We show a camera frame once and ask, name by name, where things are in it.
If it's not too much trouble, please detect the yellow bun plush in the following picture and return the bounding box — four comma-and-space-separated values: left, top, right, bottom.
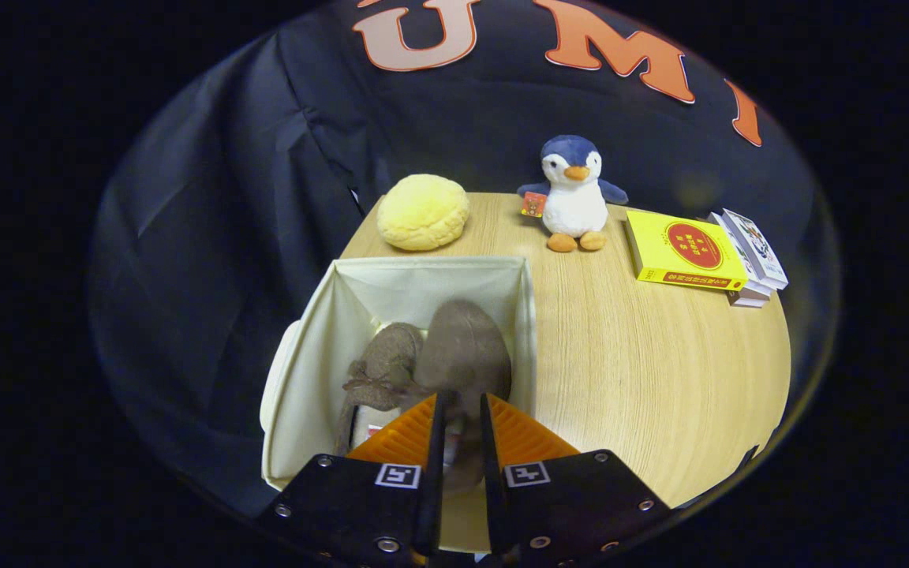
376, 174, 471, 252

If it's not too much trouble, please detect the penguin plush toy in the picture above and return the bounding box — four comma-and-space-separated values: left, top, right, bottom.
518, 134, 630, 253

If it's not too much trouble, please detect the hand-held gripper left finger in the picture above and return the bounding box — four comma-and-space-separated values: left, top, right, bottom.
257, 392, 455, 565

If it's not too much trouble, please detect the yellow book with red circle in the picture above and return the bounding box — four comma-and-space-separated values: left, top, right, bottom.
626, 209, 749, 293

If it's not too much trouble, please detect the brown shoe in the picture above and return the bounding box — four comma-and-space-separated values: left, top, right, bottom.
335, 322, 425, 457
413, 298, 513, 494

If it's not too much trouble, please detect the black backdrop cloth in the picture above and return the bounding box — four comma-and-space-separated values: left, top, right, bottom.
88, 0, 842, 521

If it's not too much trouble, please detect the beige fabric storage box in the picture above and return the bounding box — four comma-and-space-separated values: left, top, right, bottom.
260, 254, 538, 553

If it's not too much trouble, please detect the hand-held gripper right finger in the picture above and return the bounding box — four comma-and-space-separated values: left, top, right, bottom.
478, 392, 672, 565

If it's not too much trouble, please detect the white illustrated book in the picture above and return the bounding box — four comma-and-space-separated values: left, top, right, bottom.
721, 207, 789, 291

